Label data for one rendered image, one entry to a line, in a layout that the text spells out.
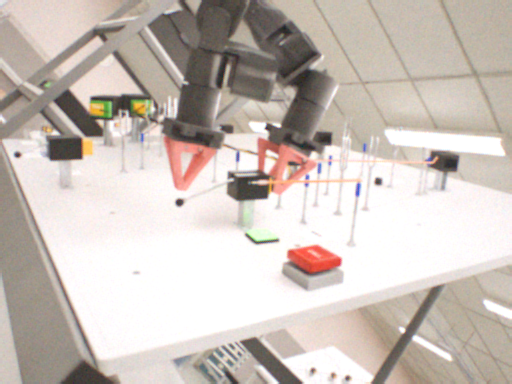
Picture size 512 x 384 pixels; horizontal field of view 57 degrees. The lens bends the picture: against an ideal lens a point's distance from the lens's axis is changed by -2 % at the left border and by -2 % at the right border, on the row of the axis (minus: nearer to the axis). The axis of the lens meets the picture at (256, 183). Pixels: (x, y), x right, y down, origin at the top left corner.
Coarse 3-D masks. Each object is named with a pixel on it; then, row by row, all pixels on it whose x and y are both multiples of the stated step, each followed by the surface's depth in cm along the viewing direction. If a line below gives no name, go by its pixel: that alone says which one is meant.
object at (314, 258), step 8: (296, 248) 61; (304, 248) 61; (312, 248) 61; (320, 248) 61; (288, 256) 60; (296, 256) 58; (304, 256) 58; (312, 256) 58; (320, 256) 58; (328, 256) 59; (336, 256) 59; (304, 264) 57; (312, 264) 56; (320, 264) 57; (328, 264) 58; (336, 264) 58; (312, 272) 57
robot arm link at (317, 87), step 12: (312, 72) 75; (324, 72) 76; (300, 84) 77; (312, 84) 75; (324, 84) 75; (336, 84) 76; (300, 96) 76; (312, 96) 75; (324, 96) 75; (324, 108) 76
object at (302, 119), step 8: (296, 104) 76; (304, 104) 75; (312, 104) 75; (288, 112) 76; (296, 112) 75; (304, 112) 75; (312, 112) 75; (320, 112) 76; (288, 120) 76; (296, 120) 75; (304, 120) 75; (312, 120) 75; (320, 120) 77; (264, 128) 80; (280, 128) 76; (288, 128) 75; (296, 128) 75; (304, 128) 75; (312, 128) 76; (296, 136) 72; (304, 136) 73; (312, 136) 77; (296, 144) 78; (312, 144) 74; (320, 152) 75
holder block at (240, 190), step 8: (232, 176) 75; (240, 176) 73; (248, 176) 73; (256, 176) 74; (264, 176) 75; (232, 184) 75; (240, 184) 73; (248, 184) 74; (256, 184) 74; (264, 184) 75; (232, 192) 75; (240, 192) 73; (248, 192) 74; (256, 192) 75; (264, 192) 75; (240, 200) 74
